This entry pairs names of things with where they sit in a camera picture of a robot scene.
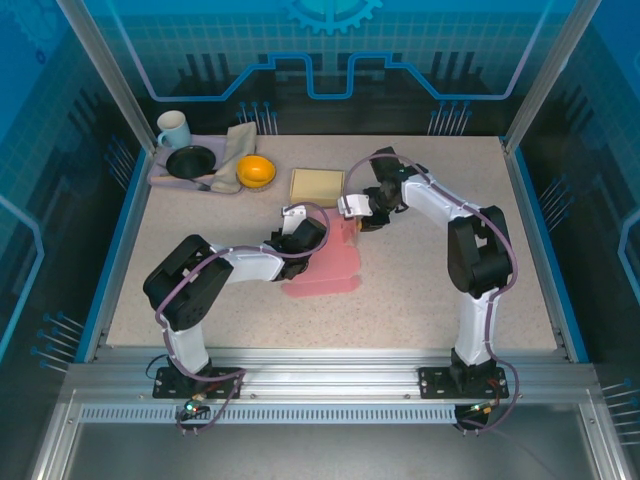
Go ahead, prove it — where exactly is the pink paper box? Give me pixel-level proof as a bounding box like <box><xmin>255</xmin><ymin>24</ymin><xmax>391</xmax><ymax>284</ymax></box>
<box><xmin>280</xmin><ymin>215</ymin><xmax>363</xmax><ymax>300</ymax></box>

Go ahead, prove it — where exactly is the yellow paper box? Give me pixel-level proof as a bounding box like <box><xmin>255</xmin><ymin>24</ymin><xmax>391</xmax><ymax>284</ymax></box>
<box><xmin>288</xmin><ymin>168</ymin><xmax>347</xmax><ymax>210</ymax></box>

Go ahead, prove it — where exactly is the yellow patterned bowl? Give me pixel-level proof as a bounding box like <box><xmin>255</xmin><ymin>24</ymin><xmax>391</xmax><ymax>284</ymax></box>
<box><xmin>235</xmin><ymin>155</ymin><xmax>278</xmax><ymax>192</ymax></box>

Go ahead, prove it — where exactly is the beige cloth napkin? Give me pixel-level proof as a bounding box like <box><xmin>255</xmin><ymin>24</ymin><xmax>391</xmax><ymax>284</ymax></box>
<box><xmin>209</xmin><ymin>123</ymin><xmax>259</xmax><ymax>195</ymax></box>

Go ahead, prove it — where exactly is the lilac tray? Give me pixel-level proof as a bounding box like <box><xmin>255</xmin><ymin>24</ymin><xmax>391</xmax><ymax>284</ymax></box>
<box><xmin>148</xmin><ymin>133</ymin><xmax>259</xmax><ymax>197</ymax></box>

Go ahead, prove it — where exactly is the black plate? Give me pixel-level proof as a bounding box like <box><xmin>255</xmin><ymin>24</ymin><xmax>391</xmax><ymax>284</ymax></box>
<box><xmin>165</xmin><ymin>144</ymin><xmax>218</xmax><ymax>180</ymax></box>

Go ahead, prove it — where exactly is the blue table side strip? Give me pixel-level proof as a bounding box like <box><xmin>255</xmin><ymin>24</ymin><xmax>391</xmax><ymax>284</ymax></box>
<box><xmin>74</xmin><ymin>147</ymin><xmax>151</xmax><ymax>364</ymax></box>
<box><xmin>509</xmin><ymin>148</ymin><xmax>592</xmax><ymax>364</ymax></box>

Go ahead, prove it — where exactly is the light blue mug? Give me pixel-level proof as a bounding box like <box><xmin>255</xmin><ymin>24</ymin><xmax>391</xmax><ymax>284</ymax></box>
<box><xmin>156</xmin><ymin>110</ymin><xmax>193</xmax><ymax>150</ymax></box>

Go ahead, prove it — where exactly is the small connector board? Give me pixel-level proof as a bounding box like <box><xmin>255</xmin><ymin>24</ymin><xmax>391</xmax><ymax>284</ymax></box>
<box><xmin>180</xmin><ymin>397</ymin><xmax>210</xmax><ymax>420</ymax></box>
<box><xmin>464</xmin><ymin>399</ymin><xmax>501</xmax><ymax>417</ymax></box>

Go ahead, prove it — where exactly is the grey metal front panel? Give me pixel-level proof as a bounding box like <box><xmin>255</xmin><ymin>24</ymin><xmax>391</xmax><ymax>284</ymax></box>
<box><xmin>29</xmin><ymin>389</ymin><xmax>631</xmax><ymax>480</ymax></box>

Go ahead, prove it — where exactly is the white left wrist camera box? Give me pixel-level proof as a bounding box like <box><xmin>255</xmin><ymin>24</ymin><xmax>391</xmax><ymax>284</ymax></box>
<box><xmin>279</xmin><ymin>204</ymin><xmax>311</xmax><ymax>236</ymax></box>

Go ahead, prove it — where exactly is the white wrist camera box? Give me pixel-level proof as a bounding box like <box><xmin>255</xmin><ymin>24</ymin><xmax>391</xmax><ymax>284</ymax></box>
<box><xmin>337</xmin><ymin>192</ymin><xmax>372</xmax><ymax>220</ymax></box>
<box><xmin>279</xmin><ymin>204</ymin><xmax>311</xmax><ymax>236</ymax></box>

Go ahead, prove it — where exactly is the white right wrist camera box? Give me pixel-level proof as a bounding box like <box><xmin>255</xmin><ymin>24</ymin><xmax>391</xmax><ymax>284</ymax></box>
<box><xmin>337</xmin><ymin>192</ymin><xmax>372</xmax><ymax>220</ymax></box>

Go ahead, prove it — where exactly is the aluminium mounting rail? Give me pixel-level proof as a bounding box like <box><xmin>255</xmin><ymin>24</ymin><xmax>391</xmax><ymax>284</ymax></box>
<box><xmin>64</xmin><ymin>347</ymin><xmax>599</xmax><ymax>401</ymax></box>

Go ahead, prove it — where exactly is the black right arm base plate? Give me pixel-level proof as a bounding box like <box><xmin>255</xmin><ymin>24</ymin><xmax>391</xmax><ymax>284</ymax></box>
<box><xmin>417</xmin><ymin>366</ymin><xmax>510</xmax><ymax>400</ymax></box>

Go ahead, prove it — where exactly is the slotted grey cable duct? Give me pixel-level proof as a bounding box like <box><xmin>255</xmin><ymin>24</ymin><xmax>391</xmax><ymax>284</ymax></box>
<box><xmin>78</xmin><ymin>405</ymin><xmax>459</xmax><ymax>425</ymax></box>

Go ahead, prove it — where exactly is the aluminium frame post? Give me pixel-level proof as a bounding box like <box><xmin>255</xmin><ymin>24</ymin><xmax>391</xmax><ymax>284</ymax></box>
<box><xmin>501</xmin><ymin>0</ymin><xmax>604</xmax><ymax>154</ymax></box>
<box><xmin>55</xmin><ymin>0</ymin><xmax>157</xmax><ymax>154</ymax></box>

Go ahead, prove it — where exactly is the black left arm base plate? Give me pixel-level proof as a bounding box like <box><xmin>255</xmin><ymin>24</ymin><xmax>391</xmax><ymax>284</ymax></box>
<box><xmin>152</xmin><ymin>366</ymin><xmax>245</xmax><ymax>400</ymax></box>

